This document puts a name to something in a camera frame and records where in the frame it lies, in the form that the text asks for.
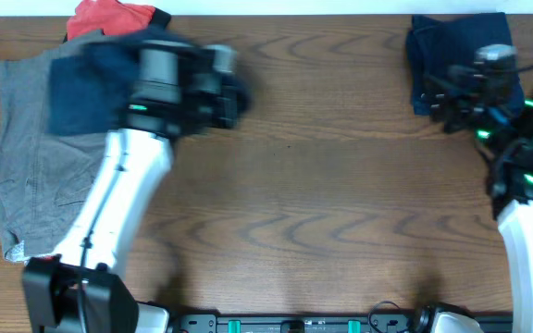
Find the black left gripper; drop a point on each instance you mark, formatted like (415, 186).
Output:
(234, 102)

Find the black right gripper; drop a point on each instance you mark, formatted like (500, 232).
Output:
(465, 96)

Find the dark blue shorts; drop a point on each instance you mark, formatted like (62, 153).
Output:
(136, 76)

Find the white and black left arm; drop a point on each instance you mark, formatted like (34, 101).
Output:
(80, 287)

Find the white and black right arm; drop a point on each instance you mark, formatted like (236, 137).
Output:
(508, 152)

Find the folded dark blue garment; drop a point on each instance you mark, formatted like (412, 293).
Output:
(433, 45)

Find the red and black garment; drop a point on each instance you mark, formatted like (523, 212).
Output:
(111, 17)

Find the grey shorts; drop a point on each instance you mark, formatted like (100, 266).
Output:
(44, 178)

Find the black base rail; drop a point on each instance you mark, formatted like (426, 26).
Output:
(215, 323)

